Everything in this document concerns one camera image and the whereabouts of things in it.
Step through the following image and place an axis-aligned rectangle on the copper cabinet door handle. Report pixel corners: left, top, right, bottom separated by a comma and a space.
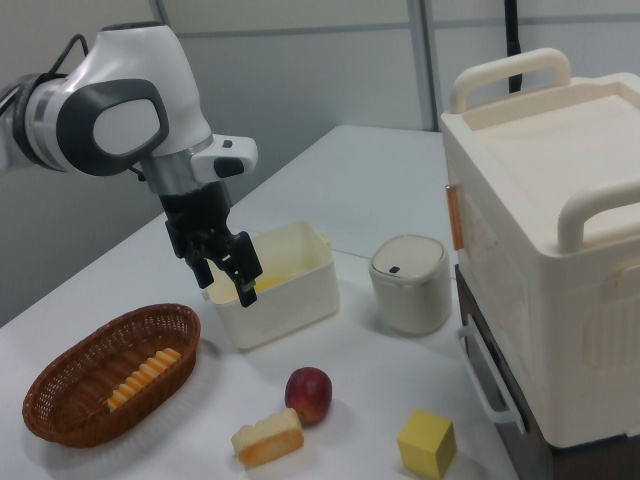
445, 183, 464, 250

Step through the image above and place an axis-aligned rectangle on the toy bread slice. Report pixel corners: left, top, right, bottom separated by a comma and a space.
230, 407, 305, 469

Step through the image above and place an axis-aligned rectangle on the brown wicker basket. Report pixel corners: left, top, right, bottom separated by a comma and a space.
22, 302, 202, 449

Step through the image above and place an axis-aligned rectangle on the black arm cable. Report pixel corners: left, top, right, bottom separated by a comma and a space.
0, 33, 94, 109

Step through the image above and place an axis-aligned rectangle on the white drawer handle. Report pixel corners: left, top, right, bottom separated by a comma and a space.
458, 326, 527, 434

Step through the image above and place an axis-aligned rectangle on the yellow cube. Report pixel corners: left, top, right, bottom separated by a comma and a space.
396, 408, 458, 476

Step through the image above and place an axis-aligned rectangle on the white square plastic bin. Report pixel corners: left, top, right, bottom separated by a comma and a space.
201, 220, 340, 351

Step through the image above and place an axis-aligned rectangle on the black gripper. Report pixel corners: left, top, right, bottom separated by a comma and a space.
158, 179, 265, 308

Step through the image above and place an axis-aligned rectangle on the ridged yellow orange toy food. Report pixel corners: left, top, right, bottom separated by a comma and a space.
106, 348, 182, 412

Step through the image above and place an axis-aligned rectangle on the cream plastic cabinet with handles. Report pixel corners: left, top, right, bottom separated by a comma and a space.
439, 47, 640, 451

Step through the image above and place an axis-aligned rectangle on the red apple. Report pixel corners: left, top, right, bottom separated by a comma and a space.
284, 367, 333, 426

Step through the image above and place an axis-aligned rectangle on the small cream lidded trash can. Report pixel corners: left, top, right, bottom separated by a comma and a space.
368, 234, 451, 336

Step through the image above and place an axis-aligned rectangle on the black pole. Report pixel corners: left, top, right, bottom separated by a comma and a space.
502, 0, 527, 94

